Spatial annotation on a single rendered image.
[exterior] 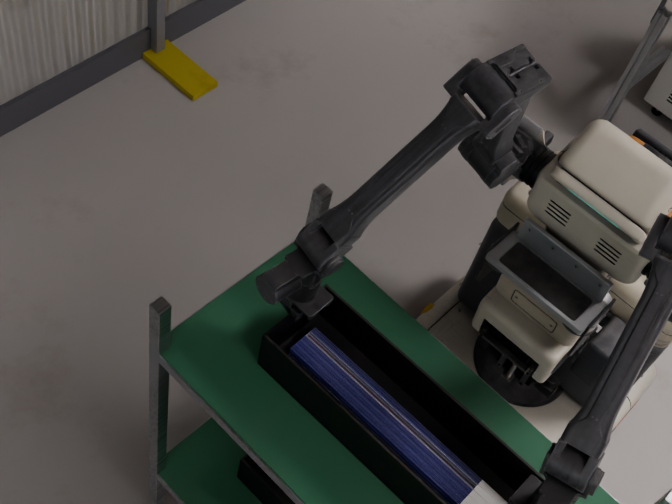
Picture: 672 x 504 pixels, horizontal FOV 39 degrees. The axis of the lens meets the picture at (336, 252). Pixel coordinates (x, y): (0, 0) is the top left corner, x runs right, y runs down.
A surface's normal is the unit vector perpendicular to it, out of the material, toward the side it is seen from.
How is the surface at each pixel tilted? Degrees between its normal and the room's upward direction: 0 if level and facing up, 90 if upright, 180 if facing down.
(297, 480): 0
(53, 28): 90
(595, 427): 49
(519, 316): 8
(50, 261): 0
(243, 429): 0
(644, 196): 42
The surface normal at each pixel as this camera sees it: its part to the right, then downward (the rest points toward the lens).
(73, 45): 0.72, 0.63
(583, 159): -0.34, -0.06
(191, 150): 0.16, -0.57
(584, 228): -0.69, 0.61
